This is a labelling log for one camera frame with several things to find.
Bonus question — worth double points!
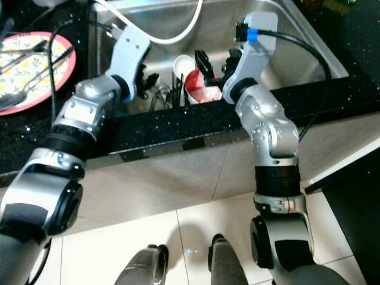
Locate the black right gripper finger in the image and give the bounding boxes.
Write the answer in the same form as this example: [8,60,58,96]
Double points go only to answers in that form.
[195,50,215,81]
[223,47,242,77]

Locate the silver utensil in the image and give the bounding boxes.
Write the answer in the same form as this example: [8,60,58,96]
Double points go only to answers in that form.
[151,83,173,110]

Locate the white plastic spoon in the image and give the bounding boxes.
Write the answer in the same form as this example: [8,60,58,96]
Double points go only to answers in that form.
[172,55,197,109]

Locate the red and white paper cup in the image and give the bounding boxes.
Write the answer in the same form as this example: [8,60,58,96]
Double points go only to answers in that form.
[184,68,223,105]

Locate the stainless steel sink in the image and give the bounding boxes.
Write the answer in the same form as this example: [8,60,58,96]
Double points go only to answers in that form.
[89,0,350,113]

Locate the dark long utensil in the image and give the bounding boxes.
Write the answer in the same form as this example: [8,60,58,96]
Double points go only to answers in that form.
[9,47,75,105]

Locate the floral plate with pink rim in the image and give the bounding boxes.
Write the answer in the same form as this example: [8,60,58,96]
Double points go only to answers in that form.
[0,31,77,116]

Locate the short silver spoon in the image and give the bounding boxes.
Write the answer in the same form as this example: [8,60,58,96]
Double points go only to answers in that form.
[0,89,36,111]

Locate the grey robot left leg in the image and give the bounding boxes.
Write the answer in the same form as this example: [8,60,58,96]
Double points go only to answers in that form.
[114,245,167,285]

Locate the grey robot leg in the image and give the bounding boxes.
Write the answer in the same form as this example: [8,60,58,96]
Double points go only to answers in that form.
[114,245,167,285]
[208,235,250,285]

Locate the grey robot right leg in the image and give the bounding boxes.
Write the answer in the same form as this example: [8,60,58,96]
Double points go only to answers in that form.
[208,235,250,285]

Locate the black appliance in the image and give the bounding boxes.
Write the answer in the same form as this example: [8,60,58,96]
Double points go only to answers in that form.
[303,154,380,285]

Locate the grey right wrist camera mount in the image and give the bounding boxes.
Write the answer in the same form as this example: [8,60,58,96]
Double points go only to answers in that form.
[223,12,278,99]

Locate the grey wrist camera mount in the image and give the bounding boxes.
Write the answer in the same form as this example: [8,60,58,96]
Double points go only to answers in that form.
[223,12,278,99]
[113,27,151,84]

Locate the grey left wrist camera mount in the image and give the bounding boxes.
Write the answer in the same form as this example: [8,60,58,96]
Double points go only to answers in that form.
[113,27,151,84]

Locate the white cable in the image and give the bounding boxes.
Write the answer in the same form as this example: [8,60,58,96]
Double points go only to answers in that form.
[94,0,207,45]

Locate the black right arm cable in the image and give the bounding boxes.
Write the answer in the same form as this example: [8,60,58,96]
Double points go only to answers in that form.
[237,24,332,140]

